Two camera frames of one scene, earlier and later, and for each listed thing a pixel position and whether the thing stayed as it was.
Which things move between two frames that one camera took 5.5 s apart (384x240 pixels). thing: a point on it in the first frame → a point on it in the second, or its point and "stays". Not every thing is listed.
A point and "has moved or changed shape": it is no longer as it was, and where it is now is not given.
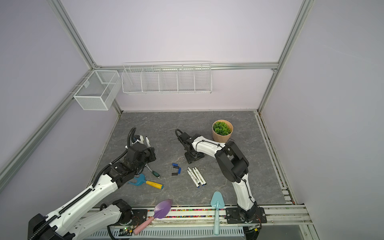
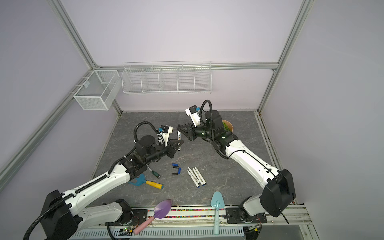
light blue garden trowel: x=217 y=201 stays
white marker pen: x=193 y=178 stays
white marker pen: x=147 y=141 has moved or changed shape
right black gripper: x=190 y=159 → x=192 y=134
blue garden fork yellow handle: x=141 y=180 stays
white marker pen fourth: x=200 y=176 stays
